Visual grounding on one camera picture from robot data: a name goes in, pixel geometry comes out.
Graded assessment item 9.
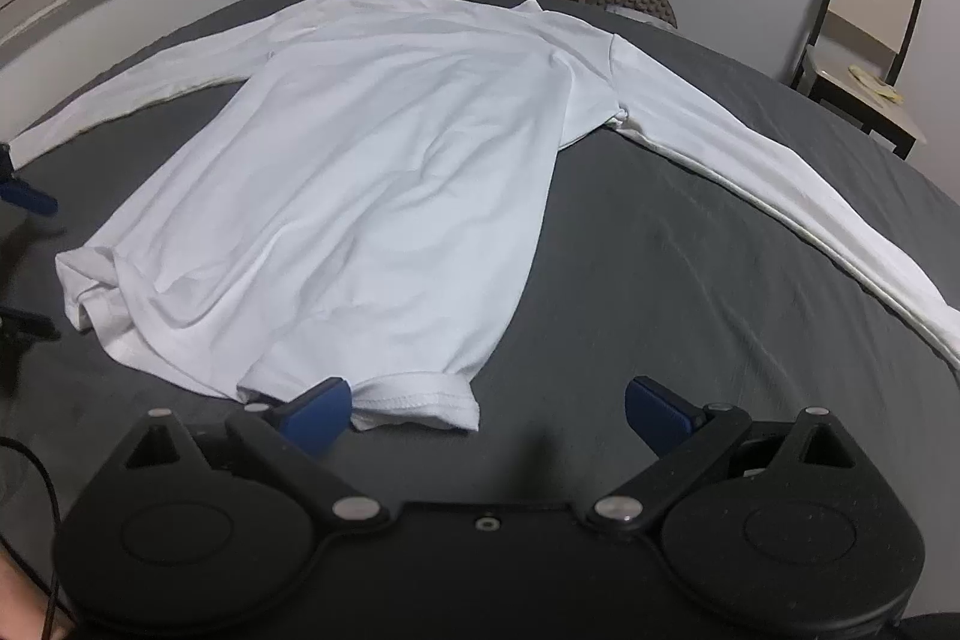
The beige wooden chair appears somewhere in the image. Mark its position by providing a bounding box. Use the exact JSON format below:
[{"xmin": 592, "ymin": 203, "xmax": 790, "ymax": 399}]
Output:
[{"xmin": 787, "ymin": 0, "xmax": 927, "ymax": 161}]

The white long-sleeve shirt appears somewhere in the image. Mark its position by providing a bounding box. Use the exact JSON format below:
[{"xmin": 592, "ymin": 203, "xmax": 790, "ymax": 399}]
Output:
[{"xmin": 7, "ymin": 0, "xmax": 960, "ymax": 435}]

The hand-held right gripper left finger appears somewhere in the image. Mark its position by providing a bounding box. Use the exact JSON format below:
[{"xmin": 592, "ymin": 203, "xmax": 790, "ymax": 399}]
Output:
[{"xmin": 124, "ymin": 377, "xmax": 391, "ymax": 527}]

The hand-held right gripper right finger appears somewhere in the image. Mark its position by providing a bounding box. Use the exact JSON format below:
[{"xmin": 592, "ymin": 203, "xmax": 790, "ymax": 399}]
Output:
[{"xmin": 585, "ymin": 376, "xmax": 860, "ymax": 532}]

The black cable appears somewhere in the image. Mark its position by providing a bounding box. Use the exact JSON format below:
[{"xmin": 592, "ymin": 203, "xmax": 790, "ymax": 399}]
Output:
[{"xmin": 0, "ymin": 437, "xmax": 62, "ymax": 640}]

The yellow cloth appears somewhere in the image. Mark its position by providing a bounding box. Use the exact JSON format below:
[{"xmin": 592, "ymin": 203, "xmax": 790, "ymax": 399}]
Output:
[{"xmin": 847, "ymin": 62, "xmax": 905, "ymax": 105}]

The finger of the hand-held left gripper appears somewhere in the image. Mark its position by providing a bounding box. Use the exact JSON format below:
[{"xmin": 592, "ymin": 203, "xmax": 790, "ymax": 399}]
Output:
[
  {"xmin": 0, "ymin": 141, "xmax": 59, "ymax": 218},
  {"xmin": 0, "ymin": 306, "xmax": 62, "ymax": 356}
]

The person's left forearm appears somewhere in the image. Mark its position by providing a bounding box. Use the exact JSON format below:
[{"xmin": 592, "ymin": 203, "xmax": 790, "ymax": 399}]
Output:
[{"xmin": 0, "ymin": 557, "xmax": 74, "ymax": 640}]

